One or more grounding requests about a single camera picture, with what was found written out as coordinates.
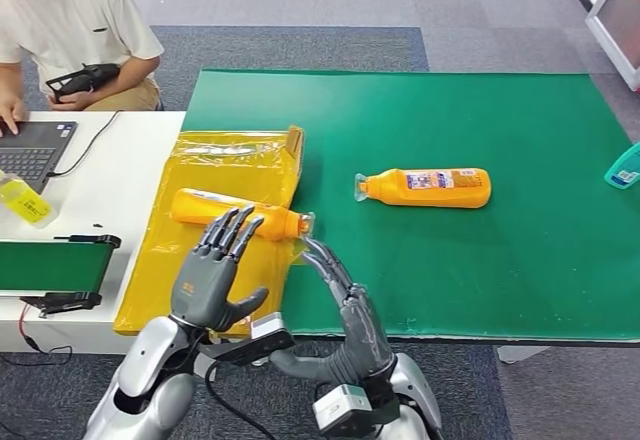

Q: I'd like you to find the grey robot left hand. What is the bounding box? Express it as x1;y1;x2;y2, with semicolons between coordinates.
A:
170;206;270;334

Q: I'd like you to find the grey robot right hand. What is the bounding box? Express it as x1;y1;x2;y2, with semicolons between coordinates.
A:
269;236;397;387

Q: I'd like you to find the person's left hand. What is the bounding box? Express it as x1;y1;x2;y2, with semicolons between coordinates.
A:
59;87;95;112

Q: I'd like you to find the person's right hand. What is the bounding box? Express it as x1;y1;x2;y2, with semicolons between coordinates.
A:
0;95;26;138

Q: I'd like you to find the black handheld controller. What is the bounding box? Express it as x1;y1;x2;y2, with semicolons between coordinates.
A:
45;62;122;105

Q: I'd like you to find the orange detergent bottle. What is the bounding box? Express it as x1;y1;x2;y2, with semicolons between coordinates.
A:
353;167;493;210
170;187;316;243

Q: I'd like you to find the clear bottle yellow label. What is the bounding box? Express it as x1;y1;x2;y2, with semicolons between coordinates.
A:
0;170;58;230

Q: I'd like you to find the teal plastic bottle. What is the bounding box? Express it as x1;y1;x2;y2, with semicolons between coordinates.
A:
604;142;640;191

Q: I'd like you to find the dark grey laptop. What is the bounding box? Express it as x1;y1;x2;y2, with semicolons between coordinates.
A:
0;120;78;194

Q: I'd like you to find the person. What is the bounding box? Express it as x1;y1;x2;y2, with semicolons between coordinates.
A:
0;0;165;112

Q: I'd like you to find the green table mat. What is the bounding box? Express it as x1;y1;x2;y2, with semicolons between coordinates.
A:
180;69;640;348

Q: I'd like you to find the green conveyor belt device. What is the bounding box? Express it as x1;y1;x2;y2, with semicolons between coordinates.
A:
0;233;122;319

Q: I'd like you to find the white table leg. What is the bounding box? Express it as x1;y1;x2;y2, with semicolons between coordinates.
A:
497;346;551;365

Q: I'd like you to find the white framed display board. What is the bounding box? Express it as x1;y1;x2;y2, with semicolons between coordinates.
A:
585;0;640;92

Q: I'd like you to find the black laptop cable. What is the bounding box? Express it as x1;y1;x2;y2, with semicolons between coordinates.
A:
45;110;122;179

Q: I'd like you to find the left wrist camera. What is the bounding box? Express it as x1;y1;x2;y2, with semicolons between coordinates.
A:
199;312;296;367

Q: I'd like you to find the black left camera cable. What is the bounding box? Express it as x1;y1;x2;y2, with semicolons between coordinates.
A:
205;360;278;440

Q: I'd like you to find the red cable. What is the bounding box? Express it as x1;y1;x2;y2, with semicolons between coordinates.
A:
18;303;41;353

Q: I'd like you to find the thin black cable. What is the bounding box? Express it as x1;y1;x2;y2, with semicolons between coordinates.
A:
0;345;73;367

